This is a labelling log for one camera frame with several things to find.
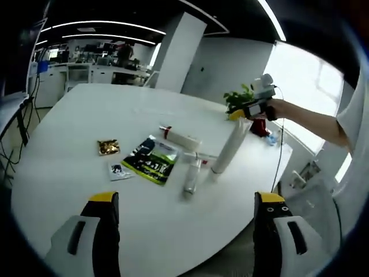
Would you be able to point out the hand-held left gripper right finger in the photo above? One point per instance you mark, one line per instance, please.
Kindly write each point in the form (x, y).
(265, 236)

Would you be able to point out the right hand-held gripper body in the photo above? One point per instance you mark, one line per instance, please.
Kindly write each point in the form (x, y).
(265, 93)

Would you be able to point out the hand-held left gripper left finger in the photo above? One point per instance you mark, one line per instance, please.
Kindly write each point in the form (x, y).
(103, 236)

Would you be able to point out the white skincare tube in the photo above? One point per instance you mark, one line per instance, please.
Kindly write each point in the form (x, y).
(230, 147)

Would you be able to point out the small clear skincare sachet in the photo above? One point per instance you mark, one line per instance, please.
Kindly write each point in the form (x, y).
(121, 171)

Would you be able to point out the green black skincare packet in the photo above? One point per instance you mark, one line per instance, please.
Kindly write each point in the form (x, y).
(150, 164)

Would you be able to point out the gold foil skincare sachet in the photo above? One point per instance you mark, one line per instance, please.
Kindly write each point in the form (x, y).
(109, 147)

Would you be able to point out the person's right hand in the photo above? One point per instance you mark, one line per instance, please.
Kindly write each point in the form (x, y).
(281, 108)

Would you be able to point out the green potted plant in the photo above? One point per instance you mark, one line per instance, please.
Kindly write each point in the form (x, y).
(239, 98)

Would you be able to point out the red bag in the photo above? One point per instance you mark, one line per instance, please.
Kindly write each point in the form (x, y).
(259, 127)

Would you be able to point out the blue crumpled item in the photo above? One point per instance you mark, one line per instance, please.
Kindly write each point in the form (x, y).
(272, 140)

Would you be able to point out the grey mesh chair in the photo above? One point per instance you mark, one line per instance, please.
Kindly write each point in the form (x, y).
(311, 207)

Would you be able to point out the white office counter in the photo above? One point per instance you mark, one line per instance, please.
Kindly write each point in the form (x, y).
(101, 72)

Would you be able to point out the ceiling light strip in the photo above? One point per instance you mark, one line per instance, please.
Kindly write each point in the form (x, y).
(115, 35)
(101, 22)

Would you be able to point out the white standing desk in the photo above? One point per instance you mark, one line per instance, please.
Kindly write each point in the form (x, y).
(11, 101)

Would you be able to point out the blue box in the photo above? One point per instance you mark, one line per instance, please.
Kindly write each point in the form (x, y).
(42, 66)

